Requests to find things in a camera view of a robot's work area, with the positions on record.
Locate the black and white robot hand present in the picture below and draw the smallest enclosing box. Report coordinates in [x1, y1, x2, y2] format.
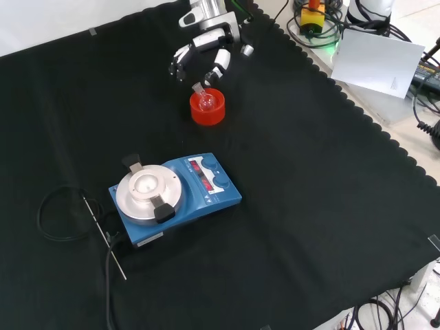
[168, 25, 255, 91]

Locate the clear glass round-bottom flask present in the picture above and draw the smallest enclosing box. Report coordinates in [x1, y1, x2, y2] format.
[191, 82, 217, 113]

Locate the yellow stop button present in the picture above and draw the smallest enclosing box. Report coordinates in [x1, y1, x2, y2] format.
[298, 0, 327, 36]

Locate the pale board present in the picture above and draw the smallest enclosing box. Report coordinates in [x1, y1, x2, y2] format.
[330, 27, 426, 100]

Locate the heater with blue base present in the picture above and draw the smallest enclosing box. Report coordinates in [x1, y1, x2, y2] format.
[108, 152, 243, 250]

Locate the black bench cloth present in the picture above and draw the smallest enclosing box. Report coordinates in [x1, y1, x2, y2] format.
[0, 0, 440, 330]

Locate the black power adapter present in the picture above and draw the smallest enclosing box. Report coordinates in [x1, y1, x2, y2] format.
[411, 58, 440, 92]

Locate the thin metal probe rod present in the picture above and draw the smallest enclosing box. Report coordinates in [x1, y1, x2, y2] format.
[80, 195, 128, 281]

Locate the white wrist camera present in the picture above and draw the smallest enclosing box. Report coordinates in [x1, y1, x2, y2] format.
[178, 8, 204, 28]

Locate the red plastic flask ring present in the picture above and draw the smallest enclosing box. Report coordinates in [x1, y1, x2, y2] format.
[189, 87, 227, 127]

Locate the grey metal base plate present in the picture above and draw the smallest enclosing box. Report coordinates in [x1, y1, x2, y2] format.
[338, 80, 426, 122]

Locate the black coiled cable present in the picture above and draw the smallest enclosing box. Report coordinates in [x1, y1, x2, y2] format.
[412, 96, 440, 140]

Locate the thin black probe cable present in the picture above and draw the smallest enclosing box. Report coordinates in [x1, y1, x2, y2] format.
[36, 185, 120, 241]

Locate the thick black power cable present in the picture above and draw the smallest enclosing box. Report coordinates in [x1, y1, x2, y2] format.
[104, 233, 122, 330]

